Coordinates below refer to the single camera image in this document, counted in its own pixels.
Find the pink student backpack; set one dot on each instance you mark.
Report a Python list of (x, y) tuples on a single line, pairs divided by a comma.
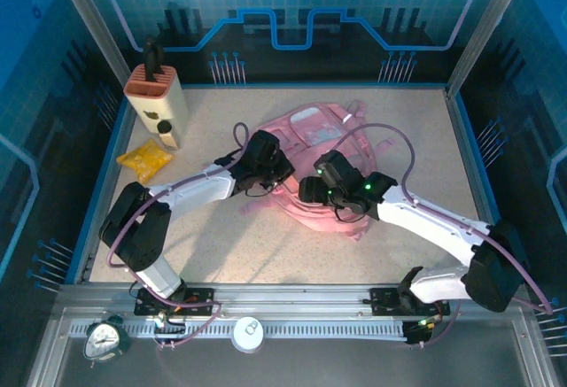
[(319, 223)]

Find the aluminium front rail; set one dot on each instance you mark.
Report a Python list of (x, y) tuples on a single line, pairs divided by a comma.
[(292, 298)]

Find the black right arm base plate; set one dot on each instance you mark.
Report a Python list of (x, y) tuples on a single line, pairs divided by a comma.
[(383, 300)]

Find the small bottle black cap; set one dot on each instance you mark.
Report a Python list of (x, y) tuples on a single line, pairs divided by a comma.
[(165, 128)]

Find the yellow snack packet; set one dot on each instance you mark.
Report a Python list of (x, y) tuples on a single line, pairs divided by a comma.
[(144, 159)]

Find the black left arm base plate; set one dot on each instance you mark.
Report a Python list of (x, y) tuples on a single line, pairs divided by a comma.
[(199, 300)]

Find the green alarm clock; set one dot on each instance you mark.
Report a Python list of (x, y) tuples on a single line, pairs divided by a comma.
[(104, 340)]

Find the aluminium frame post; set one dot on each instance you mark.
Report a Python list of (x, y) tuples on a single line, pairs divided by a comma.
[(88, 19), (487, 28)]

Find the white round lid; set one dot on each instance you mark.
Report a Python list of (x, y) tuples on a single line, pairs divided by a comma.
[(248, 334)]

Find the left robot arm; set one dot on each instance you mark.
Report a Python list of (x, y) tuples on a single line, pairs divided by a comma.
[(199, 188)]

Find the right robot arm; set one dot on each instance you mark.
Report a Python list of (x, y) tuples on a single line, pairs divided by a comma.
[(425, 223)]

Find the beige knife block pink top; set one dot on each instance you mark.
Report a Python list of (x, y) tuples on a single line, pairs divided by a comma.
[(170, 103)]

